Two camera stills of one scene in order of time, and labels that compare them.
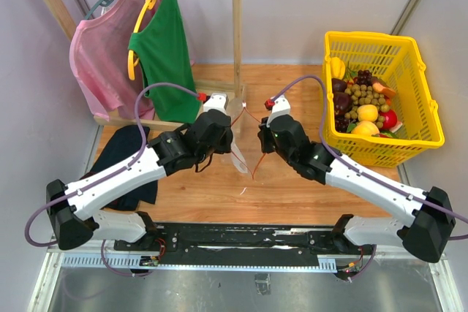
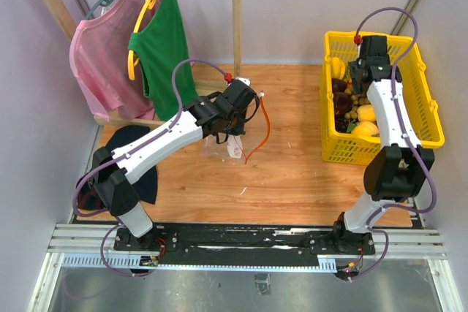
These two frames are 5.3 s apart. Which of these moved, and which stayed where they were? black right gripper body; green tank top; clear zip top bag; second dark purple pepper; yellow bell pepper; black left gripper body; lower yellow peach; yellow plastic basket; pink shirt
Moved: clear zip top bag; black left gripper body; black right gripper body
Stayed: second dark purple pepper; pink shirt; green tank top; yellow plastic basket; yellow bell pepper; lower yellow peach
